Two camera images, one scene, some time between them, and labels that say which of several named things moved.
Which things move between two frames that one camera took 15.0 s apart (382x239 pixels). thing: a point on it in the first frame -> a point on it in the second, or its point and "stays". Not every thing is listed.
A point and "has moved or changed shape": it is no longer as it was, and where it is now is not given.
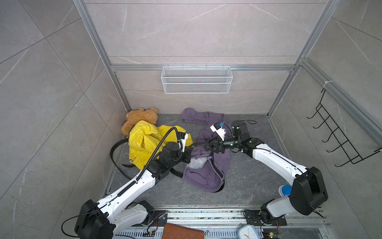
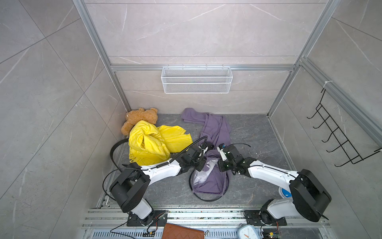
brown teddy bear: [132, 117] stays
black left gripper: [185, 154] -> [203, 162]
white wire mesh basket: [194, 80] stays
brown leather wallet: [172, 231] stays
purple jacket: [207, 169] has moved or changed shape
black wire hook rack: [346, 146] stays
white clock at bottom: [247, 231] stays
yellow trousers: [144, 138] stays
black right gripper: [220, 145] -> [220, 163]
